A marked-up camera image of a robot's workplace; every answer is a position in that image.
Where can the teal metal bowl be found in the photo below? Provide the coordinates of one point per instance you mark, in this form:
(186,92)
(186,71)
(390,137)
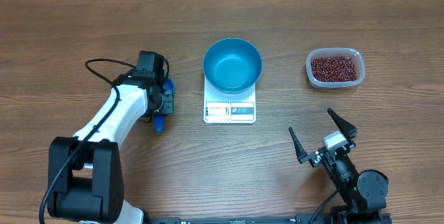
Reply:
(232,65)

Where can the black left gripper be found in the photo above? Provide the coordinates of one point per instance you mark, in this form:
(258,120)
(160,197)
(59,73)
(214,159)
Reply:
(152,113)

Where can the clear plastic food container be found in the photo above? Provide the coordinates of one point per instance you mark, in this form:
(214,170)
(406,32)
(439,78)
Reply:
(336,51)

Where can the white digital kitchen scale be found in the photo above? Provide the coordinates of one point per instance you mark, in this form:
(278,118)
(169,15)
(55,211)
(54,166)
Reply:
(222,108)

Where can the blue plastic measuring scoop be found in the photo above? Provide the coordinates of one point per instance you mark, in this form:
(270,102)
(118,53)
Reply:
(158,119)

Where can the red adzuki beans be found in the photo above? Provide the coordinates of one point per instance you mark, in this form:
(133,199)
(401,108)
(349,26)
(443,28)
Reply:
(334,69)

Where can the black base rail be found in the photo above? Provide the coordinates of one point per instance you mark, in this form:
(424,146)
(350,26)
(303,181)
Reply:
(243,220)

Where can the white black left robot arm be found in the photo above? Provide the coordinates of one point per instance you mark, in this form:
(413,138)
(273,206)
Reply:
(85,179)

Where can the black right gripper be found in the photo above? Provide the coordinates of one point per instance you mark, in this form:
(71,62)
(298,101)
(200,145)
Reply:
(350,131)

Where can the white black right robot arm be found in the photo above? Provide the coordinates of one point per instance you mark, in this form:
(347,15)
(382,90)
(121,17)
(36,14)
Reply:
(359,197)

